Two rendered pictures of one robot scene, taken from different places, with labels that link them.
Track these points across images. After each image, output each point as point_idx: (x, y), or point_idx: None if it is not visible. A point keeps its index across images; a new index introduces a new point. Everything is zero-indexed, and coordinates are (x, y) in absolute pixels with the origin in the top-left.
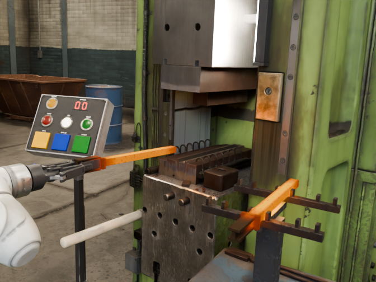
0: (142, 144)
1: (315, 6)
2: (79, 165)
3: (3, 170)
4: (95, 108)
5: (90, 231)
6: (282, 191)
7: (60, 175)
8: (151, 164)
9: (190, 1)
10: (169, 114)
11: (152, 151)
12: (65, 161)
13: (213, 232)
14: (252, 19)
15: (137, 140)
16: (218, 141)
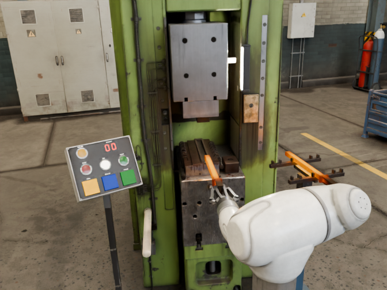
0: (144, 160)
1: (273, 55)
2: (225, 188)
3: (234, 207)
4: (124, 145)
5: (150, 237)
6: (301, 160)
7: (238, 197)
8: (155, 172)
9: (207, 57)
10: (169, 133)
11: (212, 163)
12: (212, 190)
13: (244, 197)
14: (227, 61)
15: (139, 159)
16: (174, 140)
